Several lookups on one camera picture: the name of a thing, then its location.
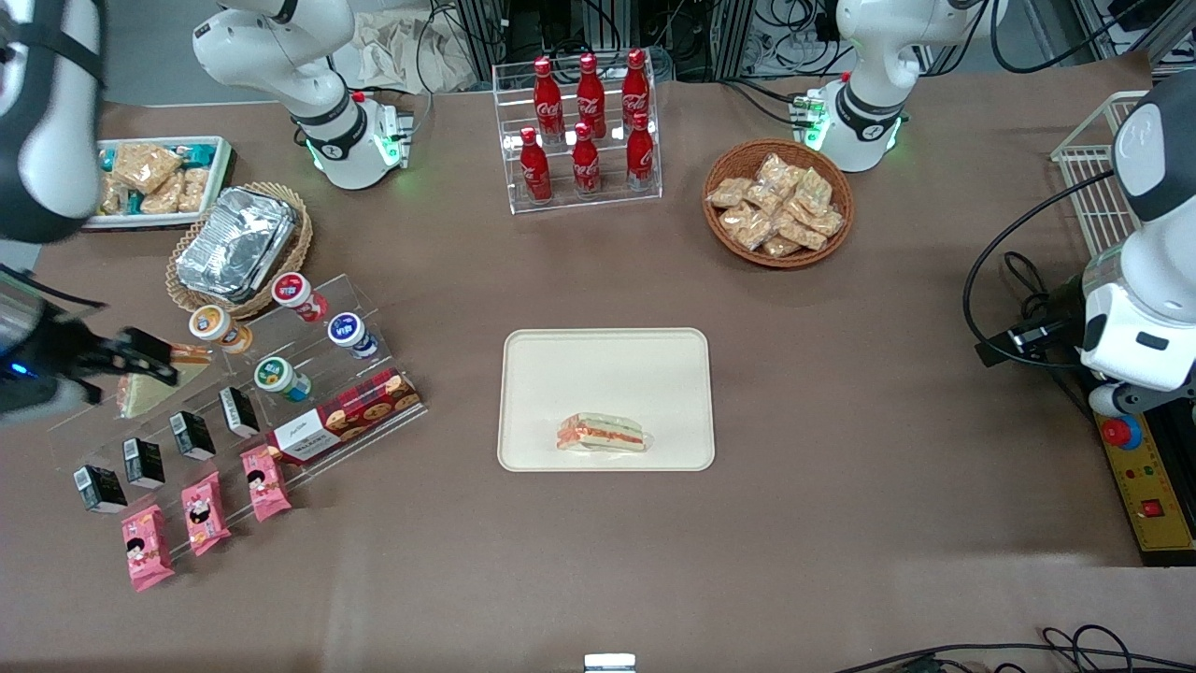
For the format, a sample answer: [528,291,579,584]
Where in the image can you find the white wire basket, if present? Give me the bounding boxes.
[1050,91,1153,262]

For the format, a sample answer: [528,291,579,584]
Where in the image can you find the black camera cable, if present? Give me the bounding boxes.
[961,168,1122,371]

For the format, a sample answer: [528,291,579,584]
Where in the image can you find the beige rectangular tray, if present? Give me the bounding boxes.
[497,327,717,473]

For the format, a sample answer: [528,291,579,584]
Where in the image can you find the white rectangular plastic bin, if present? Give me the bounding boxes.
[82,136,234,231]

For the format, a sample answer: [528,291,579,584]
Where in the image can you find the aluminium frame rack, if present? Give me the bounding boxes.
[454,0,760,81]

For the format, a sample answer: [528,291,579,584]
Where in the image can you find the pink snack pack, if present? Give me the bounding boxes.
[121,503,177,594]
[179,470,233,558]
[239,444,293,523]

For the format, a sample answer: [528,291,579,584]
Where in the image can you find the yellow control box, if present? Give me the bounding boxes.
[1092,411,1196,567]

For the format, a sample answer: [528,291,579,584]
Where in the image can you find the black floor cable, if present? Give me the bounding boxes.
[830,624,1196,673]

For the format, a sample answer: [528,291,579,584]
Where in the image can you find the crumpled beige cloth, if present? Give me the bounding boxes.
[353,11,480,95]

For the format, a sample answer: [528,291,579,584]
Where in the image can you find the triangle sandwich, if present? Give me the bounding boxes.
[557,412,648,456]
[114,341,214,420]

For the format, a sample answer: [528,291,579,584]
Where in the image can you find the orange lid yogurt cup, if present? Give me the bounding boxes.
[189,305,254,355]

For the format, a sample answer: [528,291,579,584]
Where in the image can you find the blue lid yogurt cup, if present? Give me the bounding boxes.
[326,312,380,362]

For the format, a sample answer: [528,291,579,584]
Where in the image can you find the red emergency stop button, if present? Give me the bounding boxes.
[1100,414,1145,451]

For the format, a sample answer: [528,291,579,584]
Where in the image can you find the stacked aluminium foil containers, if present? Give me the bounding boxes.
[175,186,299,303]

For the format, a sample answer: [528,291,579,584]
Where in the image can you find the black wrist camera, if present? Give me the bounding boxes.
[975,316,1089,368]

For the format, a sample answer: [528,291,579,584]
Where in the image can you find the oval brown wicker basket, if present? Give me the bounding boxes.
[165,181,315,322]

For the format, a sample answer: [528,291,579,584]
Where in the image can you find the green lid yogurt cup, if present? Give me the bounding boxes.
[253,356,312,404]

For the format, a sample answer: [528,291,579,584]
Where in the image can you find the red lid yogurt cup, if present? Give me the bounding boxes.
[272,272,329,324]

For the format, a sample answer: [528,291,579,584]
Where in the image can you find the small black carton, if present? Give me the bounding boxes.
[73,465,129,515]
[218,386,262,439]
[168,410,218,463]
[122,437,167,491]

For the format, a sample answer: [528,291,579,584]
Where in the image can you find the round brown wicker basket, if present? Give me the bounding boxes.
[702,138,856,270]

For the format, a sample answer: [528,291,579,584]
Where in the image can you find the red cookie box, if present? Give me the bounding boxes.
[265,367,424,466]

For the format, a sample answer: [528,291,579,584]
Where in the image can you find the clear acrylic tiered stand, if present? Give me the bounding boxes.
[42,271,429,562]

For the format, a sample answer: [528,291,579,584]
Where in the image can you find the dark right arm gripper body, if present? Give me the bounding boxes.
[0,313,106,423]

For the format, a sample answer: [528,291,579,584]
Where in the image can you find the clear acrylic bottle rack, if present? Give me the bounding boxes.
[491,51,664,217]

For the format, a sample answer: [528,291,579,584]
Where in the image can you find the red cola bottle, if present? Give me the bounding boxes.
[625,112,656,193]
[571,122,602,198]
[519,127,553,205]
[533,56,565,144]
[620,49,652,132]
[576,53,608,140]

